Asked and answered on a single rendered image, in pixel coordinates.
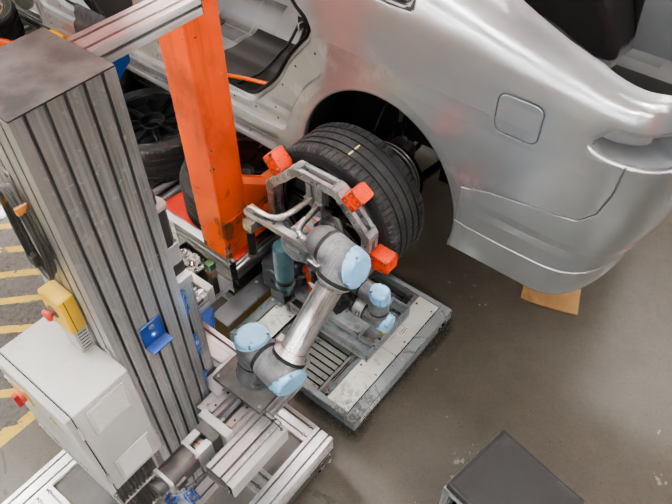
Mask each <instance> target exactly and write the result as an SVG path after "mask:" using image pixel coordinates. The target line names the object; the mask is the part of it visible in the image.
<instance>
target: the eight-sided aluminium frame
mask: <svg viewBox="0 0 672 504"><path fill-rule="evenodd" d="M294 177H297V178H299V179H301V180H303V181H304V182H307V183H309V184H311V185H312V186H313V187H315V188H317V189H320V190H322V191H323V192H324V193H326V194H328V195H330V196H332V197H333V198H334V199H335V200H336V202H337V203H338V205H339V206H340V208H341V209H342V211H343V212H344V214H345V215H346V217H347V218H348V220H349V221H350V223H351V224H352V226H353V227H354V229H355V230H356V232H357V233H358V235H359V236H360V238H361V248H362V249H363V250H364V251H365V252H366V253H367V254H368V255H369V254H370V253H371V252H372V251H373V250H374V249H375V248H376V247H377V246H378V237H379V235H378V230H377V228H376V225H374V224H373V222H372V221H371V219H370V218H369V216H368V215H367V213H366V212H365V210H364V209H363V207H362V206H361V207H360V208H359V209H357V210H356V211H354V212H353V213H352V212H351V211H350V210H349V209H348V208H347V206H346V205H345V204H344V203H343V201H342V200H341V199H342V197H343V196H344V195H346V194H347V193H348V192H349V191H350V190H351V188H350V187H349V186H348V184H347V183H345V182H344V181H342V180H339V179H337V178H336V177H334V176H332V175H330V174H328V173H326V172H324V171H322V170H321V169H319V168H317V167H315V166H313V165H311V164H309V163H308V162H306V161H304V160H301V161H298V162H296V163H295V164H293V165H291V166H290V167H289V168H287V169H286V170H285V171H283V172H282V173H280V174H278V175H276V176H274V175H273V176H272V177H270V178H269V179H268V180H266V188H267V197H268V206H269V214H274V215H278V214H282V213H284V212H285V205H284V193H283V183H284V182H286V181H288V180H290V179H292V178H294ZM276 222H278V223H279V224H281V225H283V226H284V227H286V228H288V229H290V228H291V227H292V226H293V224H292V222H291V221H290V219H289V218H287V219H285V220H282V221H276Z"/></svg>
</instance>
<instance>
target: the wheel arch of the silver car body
mask: <svg viewBox="0 0 672 504"><path fill-rule="evenodd" d="M387 102H388V103H389V104H388V106H387V107H386V109H385V111H384V112H383V114H382V116H381V118H380V120H379V123H378V126H377V129H376V131H375V134H374V135H375V136H377V137H383V138H388V135H390V134H392V133H393V131H394V129H393V120H394V119H395V118H397V117H399V111H401V112H402V113H404V112H403V111H402V110H401V109H399V108H398V107H397V106H395V105H394V104H392V103H391V102H389V101H388V100H386V99H384V98H382V97H380V96H378V95H376V94H373V93H370V92H367V91H364V90H359V89H340V90H336V91H333V92H330V93H328V94H326V95H324V96H323V97H322V98H320V99H319V100H318V101H317V102H316V103H315V104H314V106H313V107H312V108H311V110H310V112H309V113H308V115H307V118H306V120H305V124H304V127H303V133H302V138H303V137H304V136H305V135H307V134H308V133H310V132H311V131H312V130H314V129H315V128H316V127H318V126H320V125H323V124H325V123H330V122H344V123H349V124H353V125H356V126H358V127H361V128H362V129H365V130H367V131H369V132H371V133H373V130H374V127H375V125H376V122H377V119H378V117H379V115H380V113H381V111H382V110H383V108H384V106H385V105H386V103H387ZM403 118H405V119H406V120H407V126H406V129H405V130H404V134H403V135H404V136H406V137H408V138H410V139H412V140H414V141H416V142H418V143H421V144H423V145H425V146H427V147H429V148H431V149H433V150H434V151H435V152H436V150H435V148H434V147H433V145H432V143H431V142H430V141H429V139H428V138H427V136H426V135H425V134H424V132H423V131H422V130H421V129H420V128H419V126H418V125H417V124H416V123H415V122H414V121H413V120H412V119H411V118H410V117H409V116H408V115H407V114H406V113H404V117H403ZM436 154H437V156H438V158H439V160H440V162H441V170H440V176H439V180H440V181H442V182H444V183H446V184H448V185H449V187H450V191H451V196H452V204H453V221H452V228H451V232H450V235H449V238H448V240H447V242H446V244H447V245H448V243H449V241H450V239H451V236H452V233H453V228H454V220H455V219H454V218H455V210H454V200H453V194H452V189H451V185H450V182H449V178H448V176H447V173H446V170H445V168H444V166H443V163H442V161H441V159H440V157H439V155H438V153H437V152H436Z"/></svg>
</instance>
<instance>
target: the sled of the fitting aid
mask: <svg viewBox="0 0 672 504"><path fill-rule="evenodd" d="M303 304H304V303H302V302H301V301H299V300H298V299H296V298H295V296H294V297H293V298H292V299H291V300H290V301H289V311H291V312H292V313H294V314H295V315H298V313H299V311H300V309H301V308H302V306H303ZM389 312H390V313H392V314H393V315H394V316H395V323H394V325H393V327H392V328H391V329H390V330H389V331H388V332H386V333H383V332H381V331H379V330H378V329H376V328H374V327H373V326H370V327H369V328H368V329H367V330H366V331H365V332H364V333H363V334H362V335H361V336H360V337H359V338H358V339H357V338H355V337H354V336H352V335H351V334H349V333H348V332H346V331H345V330H343V329H342V328H340V327H339V326H337V325H336V324H334V323H333V322H331V321H330V320H328V319H327V320H326V322H325V323H324V325H323V327H322V329H321V330H320V331H321V332H322V333H324V334H325V335H327V336H328V337H330V338H331V339H333V340H334V341H336V342H337V343H339V344H340V345H342V346H343V347H344V348H346V349H347V350H349V351H350V352H352V353H353V354H355V355H356V356H358V357H359V358H361V359H362V360H364V361H365V362H368V360H369V359H370V358H371V357H372V356H373V355H374V354H375V353H376V352H377V351H378V349H379V348H380V347H381V346H382V345H383V344H384V343H385V342H386V341H387V339H388V338H389V337H390V336H391V335H392V334H393V333H394V332H395V331H396V330H397V328H398V327H399V326H400V325H401V324H402V323H403V322H404V321H405V320H406V318H407V317H408V316H409V312H410V306H408V305H407V304H405V303H403V302H402V301H400V300H398V299H397V298H395V297H394V301H393V302H392V303H391V304H390V306H389Z"/></svg>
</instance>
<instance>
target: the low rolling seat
mask: <svg viewBox="0 0 672 504"><path fill-rule="evenodd" d="M439 504H585V501H584V499H583V498H582V497H581V496H579V495H578V494H577V493H576V492H575V491H574V490H573V489H571V488H570V487H569V486H568V485H567V484H566V483H565V482H563V481H562V480H561V479H560V478H559V477H558V476H557V475H556V474H554V473H553V472H552V471H551V470H550V469H549V468H548V467H546V466H545V465H544V464H543V463H542V462H541V461H540V460H538V459H537V458H536V457H535V456H534V455H533V454H532V453H530V452H529V451H528V450H527V449H526V448H525V447H524V446H522V445H521V444H520V443H519V442H518V441H517V440H516V439H514V438H513V437H512V436H511V435H510V434H509V433H508V432H507V431H505V430H502V431H500V432H499V433H498V434H497V435H496V436H495V437H494V438H493V439H492V440H491V441H490V442H489V443H488V444H487V445H486V446H485V447H484V448H483V449H482V450H480V451H479V452H478V453H477V454H476V455H475V456H474V457H473V458H472V459H471V460H470V461H469V462H468V463H467V464H466V465H465V466H464V467H463V468H462V469H461V470H460V471H459V472H458V473H457V474H456V475H455V476H453V477H452V478H451V479H450V480H449V481H448V483H447V485H445V486H444V489H443V492H442V495H441V498H440V502H439Z"/></svg>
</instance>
